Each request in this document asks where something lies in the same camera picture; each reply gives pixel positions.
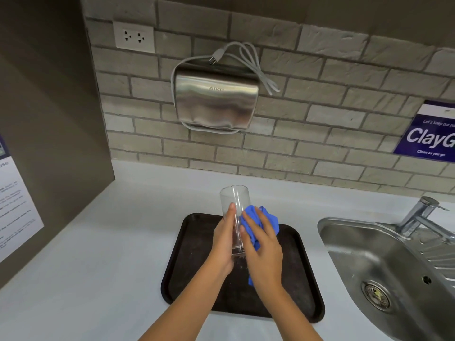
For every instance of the clear drinking glass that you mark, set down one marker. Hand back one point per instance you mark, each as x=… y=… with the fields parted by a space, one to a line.
x=235 y=220

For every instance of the person's left hand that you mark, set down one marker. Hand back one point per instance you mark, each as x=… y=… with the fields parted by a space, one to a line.
x=223 y=245

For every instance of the stainless steel sink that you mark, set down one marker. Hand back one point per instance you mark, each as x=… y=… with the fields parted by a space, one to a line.
x=387 y=276

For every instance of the person's right thumb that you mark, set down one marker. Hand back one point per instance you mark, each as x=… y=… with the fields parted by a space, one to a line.
x=245 y=239

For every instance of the person's right forearm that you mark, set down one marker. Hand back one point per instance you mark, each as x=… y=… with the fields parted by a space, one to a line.
x=288 y=316

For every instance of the blue cleaning cloth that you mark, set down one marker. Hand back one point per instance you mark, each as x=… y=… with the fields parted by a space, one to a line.
x=261 y=223

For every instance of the white paper wall notice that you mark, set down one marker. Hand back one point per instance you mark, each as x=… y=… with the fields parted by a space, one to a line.
x=14 y=209

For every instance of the person's right middle finger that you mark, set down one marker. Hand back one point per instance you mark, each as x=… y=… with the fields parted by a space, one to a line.
x=275 y=237

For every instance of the blue wall sign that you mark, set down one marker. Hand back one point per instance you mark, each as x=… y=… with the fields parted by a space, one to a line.
x=430 y=134

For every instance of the person's left forearm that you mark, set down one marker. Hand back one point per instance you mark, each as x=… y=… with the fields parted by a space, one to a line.
x=185 y=305

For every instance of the person's right hand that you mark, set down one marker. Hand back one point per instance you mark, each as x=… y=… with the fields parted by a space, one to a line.
x=265 y=255

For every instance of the chrome sink faucet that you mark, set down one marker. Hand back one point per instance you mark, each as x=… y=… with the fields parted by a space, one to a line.
x=419 y=216

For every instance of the dark brown plastic tray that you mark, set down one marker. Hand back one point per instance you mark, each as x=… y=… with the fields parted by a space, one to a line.
x=245 y=269

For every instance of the stainless steel hand dryer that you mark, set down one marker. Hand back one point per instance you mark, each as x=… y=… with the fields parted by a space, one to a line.
x=215 y=101

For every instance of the person's left thumb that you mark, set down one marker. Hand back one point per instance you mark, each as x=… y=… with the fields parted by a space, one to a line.
x=231 y=218

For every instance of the white wall power socket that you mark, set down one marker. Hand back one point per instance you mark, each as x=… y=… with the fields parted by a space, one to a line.
x=134 y=36

